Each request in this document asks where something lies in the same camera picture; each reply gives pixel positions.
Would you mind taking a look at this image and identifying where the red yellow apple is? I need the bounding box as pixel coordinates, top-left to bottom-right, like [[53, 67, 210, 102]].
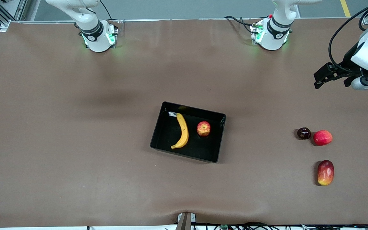
[[197, 121, 211, 137]]

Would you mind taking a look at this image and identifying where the black rectangular plastic box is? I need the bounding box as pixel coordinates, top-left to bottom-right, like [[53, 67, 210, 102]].
[[150, 101, 226, 163]]

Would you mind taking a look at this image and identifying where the yellow banana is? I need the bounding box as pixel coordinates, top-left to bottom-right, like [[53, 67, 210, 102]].
[[171, 113, 189, 150]]

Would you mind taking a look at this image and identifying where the dark purple plum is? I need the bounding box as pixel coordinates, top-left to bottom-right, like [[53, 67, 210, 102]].
[[297, 127, 312, 140]]

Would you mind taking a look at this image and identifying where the red yellow mango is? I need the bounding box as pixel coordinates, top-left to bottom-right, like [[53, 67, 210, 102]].
[[317, 160, 335, 186]]

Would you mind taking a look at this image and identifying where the brown table cover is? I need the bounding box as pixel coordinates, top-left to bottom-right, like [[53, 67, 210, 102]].
[[0, 19, 368, 228]]

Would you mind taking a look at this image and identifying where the black left arm base cable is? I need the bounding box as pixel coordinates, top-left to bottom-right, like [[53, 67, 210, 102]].
[[225, 16, 255, 33]]

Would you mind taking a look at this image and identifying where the black arm base cable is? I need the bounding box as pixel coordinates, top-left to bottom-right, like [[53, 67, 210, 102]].
[[225, 16, 255, 33], [99, 0, 112, 20]]

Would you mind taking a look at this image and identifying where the black right arm base cable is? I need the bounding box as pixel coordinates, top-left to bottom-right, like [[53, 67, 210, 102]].
[[99, 0, 112, 20]]

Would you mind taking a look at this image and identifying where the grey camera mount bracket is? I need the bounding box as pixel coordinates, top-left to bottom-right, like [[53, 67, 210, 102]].
[[177, 212, 196, 230]]

